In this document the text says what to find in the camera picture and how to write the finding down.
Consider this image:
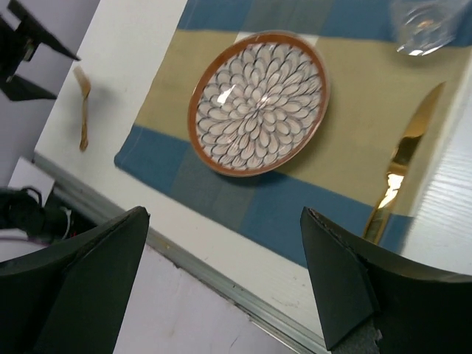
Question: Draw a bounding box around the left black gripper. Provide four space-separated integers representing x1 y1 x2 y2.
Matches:
1 0 81 102

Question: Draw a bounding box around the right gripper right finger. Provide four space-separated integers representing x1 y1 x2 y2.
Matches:
300 208 471 353

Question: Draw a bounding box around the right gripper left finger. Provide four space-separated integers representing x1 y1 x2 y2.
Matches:
1 206 150 353

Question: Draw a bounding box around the gold fork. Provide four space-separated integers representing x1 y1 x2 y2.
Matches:
73 66 91 152

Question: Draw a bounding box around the gold knife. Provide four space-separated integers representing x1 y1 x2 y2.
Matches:
362 82 445 245

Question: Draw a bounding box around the blue beige placemat cloth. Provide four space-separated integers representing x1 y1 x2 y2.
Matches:
114 1 471 266

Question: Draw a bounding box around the floral patterned ceramic bowl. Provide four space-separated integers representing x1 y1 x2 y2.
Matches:
187 32 330 178

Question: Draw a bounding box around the clear drinking glass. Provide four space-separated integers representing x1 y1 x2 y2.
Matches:
390 0 471 57

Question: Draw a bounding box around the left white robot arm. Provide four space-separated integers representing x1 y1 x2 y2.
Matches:
1 1 79 243

